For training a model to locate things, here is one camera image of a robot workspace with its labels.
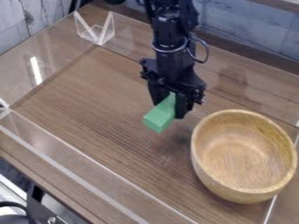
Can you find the green rectangular block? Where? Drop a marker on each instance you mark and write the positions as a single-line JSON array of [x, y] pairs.
[[160, 116]]

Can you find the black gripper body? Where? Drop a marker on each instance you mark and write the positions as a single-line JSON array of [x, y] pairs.
[[175, 68]]

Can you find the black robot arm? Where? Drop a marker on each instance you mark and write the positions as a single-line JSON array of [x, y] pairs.
[[173, 19]]

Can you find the black metal table frame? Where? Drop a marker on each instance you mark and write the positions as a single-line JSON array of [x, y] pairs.
[[47, 210]]

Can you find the clear acrylic corner bracket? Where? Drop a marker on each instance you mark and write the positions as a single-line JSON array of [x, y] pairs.
[[96, 34]]

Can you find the wooden bowl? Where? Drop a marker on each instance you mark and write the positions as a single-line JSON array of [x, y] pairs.
[[243, 156]]

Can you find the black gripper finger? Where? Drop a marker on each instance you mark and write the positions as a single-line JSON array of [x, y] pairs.
[[159, 91], [183, 103]]

